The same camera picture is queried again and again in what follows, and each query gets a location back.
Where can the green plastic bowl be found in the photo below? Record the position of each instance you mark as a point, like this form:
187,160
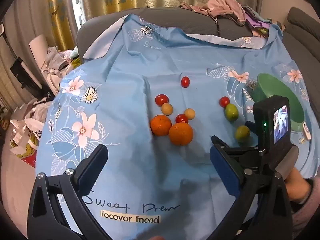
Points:
280,87

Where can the person's right forearm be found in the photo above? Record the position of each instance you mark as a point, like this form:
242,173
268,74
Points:
307,212

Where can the white plastic bags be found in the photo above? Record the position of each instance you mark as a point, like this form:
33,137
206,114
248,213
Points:
27,130

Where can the orange tangerine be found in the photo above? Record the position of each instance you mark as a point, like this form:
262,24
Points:
181,134
160,125

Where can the grey sofa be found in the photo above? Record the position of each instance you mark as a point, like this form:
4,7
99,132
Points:
200,22

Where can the small tan round fruit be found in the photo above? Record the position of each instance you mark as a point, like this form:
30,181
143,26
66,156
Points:
189,113
166,109

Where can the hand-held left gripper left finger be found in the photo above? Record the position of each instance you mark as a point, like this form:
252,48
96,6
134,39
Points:
87,172

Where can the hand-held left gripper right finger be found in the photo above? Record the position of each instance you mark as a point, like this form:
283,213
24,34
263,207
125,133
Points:
225,171

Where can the white upright object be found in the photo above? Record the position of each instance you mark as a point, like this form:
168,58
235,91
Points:
41,55

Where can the person's right hand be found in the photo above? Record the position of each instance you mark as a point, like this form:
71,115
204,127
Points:
297,185

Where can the blue floral cloth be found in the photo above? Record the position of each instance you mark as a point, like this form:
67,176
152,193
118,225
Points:
125,92

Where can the pile of pink clothes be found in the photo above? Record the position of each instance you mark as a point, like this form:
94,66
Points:
225,5

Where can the red cherry tomato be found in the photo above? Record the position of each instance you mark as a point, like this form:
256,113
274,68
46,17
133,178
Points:
224,101
161,100
185,81
181,118

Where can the pile of light clothes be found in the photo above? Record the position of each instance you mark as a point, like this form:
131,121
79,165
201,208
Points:
60,60

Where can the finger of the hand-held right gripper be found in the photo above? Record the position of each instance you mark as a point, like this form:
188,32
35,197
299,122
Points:
245,157
250,127

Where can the green lime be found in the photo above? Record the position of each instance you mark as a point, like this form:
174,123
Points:
242,133
231,111

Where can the sheer white curtain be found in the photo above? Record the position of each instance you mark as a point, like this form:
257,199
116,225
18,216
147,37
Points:
25,17

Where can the black box-shaped object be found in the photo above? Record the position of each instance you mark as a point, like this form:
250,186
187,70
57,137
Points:
18,71

